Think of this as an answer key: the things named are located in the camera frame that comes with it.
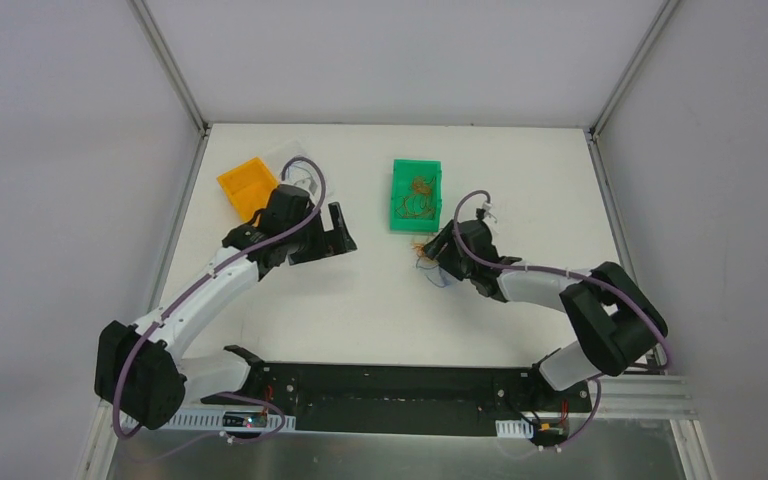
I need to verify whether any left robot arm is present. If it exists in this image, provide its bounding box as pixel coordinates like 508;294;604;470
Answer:
94;184;357;430

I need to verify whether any aluminium frame rail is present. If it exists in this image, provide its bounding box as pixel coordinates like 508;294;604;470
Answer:
128;0;209;136
589;0;683;141

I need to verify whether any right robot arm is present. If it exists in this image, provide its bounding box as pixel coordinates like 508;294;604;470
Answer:
422;220;668;410

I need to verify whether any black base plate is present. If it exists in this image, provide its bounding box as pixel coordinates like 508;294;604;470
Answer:
230;362;592;437

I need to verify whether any right aluminium frame rail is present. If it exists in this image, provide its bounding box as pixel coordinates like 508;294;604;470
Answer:
589;0;683;141

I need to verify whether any left aluminium frame rail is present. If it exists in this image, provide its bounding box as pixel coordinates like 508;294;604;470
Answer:
128;0;209;136

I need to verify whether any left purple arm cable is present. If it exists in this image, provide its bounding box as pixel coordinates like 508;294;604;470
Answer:
110;156;328;446

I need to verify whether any blue cable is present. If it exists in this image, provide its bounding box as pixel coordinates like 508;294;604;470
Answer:
414;254;455;289
281;158;319;190

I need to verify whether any white cable duct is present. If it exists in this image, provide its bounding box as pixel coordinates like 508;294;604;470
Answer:
495;419;534;439
162;409;296;433

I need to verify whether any white translucent bin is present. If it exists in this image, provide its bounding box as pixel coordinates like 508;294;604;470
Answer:
261;140;333;201

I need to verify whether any left white cable duct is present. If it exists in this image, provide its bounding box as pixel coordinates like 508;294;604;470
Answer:
162;409;296;433

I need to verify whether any green plastic bin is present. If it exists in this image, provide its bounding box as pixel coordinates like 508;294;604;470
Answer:
388;159;442;233

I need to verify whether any right white cable duct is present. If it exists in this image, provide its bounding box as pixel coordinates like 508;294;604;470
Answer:
495;419;534;439

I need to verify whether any yellow plastic bin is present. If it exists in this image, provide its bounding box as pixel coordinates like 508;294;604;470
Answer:
217;157;279;221

